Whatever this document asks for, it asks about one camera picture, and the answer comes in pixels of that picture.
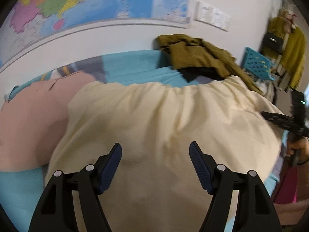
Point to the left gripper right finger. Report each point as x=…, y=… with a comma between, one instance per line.
x=255, y=210

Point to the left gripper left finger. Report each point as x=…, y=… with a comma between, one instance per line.
x=55, y=209

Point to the cream yellow garment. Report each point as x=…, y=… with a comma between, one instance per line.
x=155, y=187

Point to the person's right forearm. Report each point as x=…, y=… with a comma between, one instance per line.
x=302, y=182

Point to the person's right hand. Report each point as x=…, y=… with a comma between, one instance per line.
x=301, y=146

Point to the teal grey patterned bedsheet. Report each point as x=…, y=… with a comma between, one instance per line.
x=20, y=191

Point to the mustard yellow hanging cardigan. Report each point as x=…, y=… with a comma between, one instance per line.
x=292, y=58

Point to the teal plastic upper basket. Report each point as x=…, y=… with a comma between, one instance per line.
x=257, y=64

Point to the black small handbag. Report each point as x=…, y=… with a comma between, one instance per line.
x=273, y=42

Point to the pink folded garment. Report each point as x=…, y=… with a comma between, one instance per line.
x=35, y=120

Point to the black garment under pile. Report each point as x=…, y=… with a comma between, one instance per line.
x=201, y=74

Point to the olive brown garment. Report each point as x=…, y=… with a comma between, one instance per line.
x=184, y=51

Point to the white wall switch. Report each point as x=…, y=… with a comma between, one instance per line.
x=226, y=23

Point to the white wall socket middle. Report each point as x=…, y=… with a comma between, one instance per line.
x=218, y=18

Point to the white wall socket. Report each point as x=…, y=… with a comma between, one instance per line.
x=218, y=18
x=203, y=12

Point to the white wall socket left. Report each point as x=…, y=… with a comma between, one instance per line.
x=203, y=12

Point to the colourful wall map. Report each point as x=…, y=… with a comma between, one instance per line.
x=29, y=21

